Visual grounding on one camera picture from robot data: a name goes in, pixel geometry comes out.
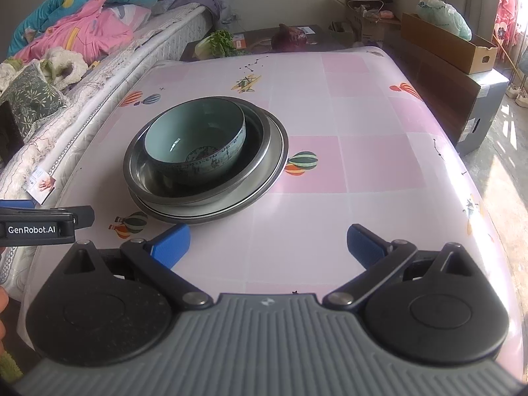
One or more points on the pale green plastic bag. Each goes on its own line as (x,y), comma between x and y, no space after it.
(445,16)

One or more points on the pink face mask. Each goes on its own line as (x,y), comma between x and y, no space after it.
(386,14)

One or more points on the green floral pillow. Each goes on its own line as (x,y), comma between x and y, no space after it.
(33,95)

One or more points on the person's left hand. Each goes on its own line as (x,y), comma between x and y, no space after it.
(3,301)

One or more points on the open cardboard box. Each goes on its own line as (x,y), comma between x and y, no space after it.
(371,29)

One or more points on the lavender grey duvet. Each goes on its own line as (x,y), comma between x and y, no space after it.
(206,0)

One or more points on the pink blanket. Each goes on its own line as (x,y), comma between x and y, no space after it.
(95,29)

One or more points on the white photo tag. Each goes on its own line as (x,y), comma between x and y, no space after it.
(41,183)

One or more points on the green bok choy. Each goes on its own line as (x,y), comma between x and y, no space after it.
(218,41)

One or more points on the small open carton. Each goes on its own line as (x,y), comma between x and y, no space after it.
(340,33)

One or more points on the white fleece blanket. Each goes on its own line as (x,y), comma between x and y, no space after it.
(62,62)

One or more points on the pile of colourful bedding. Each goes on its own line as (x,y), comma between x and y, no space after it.
(45,8)

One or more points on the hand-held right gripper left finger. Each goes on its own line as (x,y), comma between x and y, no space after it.
(171,245)

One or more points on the pink patterned tablecloth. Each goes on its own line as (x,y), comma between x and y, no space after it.
(371,173)

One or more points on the white quilted mattress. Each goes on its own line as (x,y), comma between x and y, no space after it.
(123,70)

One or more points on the large stainless steel basin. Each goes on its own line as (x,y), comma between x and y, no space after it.
(198,220)

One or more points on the small stainless steel bowl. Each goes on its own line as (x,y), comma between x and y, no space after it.
(142,173)

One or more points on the green fuzzy cloth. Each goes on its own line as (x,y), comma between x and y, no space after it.
(10,369)

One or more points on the dark printed carton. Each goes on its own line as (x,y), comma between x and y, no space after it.
(321,39)

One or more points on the grey carton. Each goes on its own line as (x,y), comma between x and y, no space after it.
(491,103)

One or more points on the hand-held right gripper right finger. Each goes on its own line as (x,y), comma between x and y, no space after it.
(365,247)

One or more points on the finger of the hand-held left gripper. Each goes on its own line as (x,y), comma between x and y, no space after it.
(16,205)

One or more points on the teal glazed ceramic bowl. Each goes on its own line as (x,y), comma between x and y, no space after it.
(185,132)

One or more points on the long brown cardboard box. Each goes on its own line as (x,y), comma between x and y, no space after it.
(445,45)

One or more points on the pink floral curtain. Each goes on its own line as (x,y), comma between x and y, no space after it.
(511,16)

